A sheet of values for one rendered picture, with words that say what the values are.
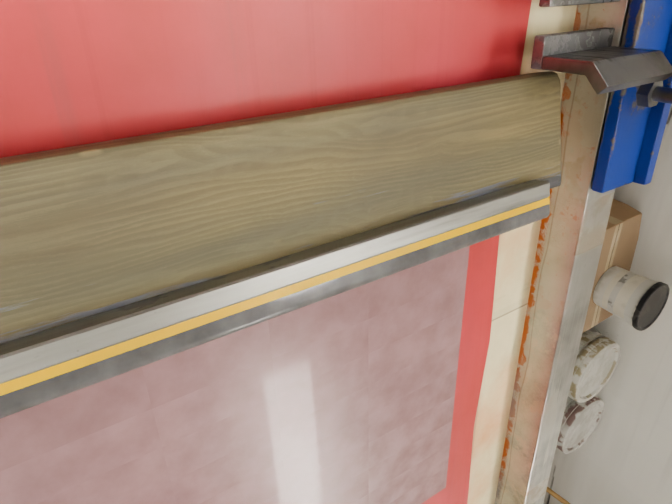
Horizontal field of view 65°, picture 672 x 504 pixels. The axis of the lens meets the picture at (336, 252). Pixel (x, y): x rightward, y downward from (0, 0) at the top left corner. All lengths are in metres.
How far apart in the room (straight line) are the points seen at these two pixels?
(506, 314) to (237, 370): 0.26
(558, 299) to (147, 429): 0.34
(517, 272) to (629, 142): 0.13
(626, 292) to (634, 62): 1.94
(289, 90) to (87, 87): 0.09
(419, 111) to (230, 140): 0.11
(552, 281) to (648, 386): 2.31
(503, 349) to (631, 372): 2.29
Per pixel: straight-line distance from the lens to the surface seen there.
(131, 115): 0.25
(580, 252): 0.46
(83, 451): 0.33
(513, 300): 0.49
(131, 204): 0.23
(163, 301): 0.23
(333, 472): 0.44
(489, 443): 0.59
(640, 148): 0.46
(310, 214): 0.26
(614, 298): 2.30
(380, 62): 0.31
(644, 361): 2.72
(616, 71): 0.35
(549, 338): 0.51
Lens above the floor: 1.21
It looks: 47 degrees down
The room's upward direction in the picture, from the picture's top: 126 degrees clockwise
